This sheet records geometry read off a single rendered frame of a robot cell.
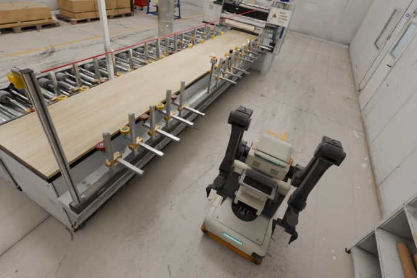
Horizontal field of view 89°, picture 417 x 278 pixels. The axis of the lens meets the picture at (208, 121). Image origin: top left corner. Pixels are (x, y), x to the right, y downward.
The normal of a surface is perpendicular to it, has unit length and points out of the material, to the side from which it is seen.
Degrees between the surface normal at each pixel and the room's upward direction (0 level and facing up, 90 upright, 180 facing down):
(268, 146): 42
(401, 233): 90
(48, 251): 0
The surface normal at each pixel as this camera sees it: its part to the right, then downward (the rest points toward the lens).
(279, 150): -0.19, -0.26
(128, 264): 0.15, -0.79
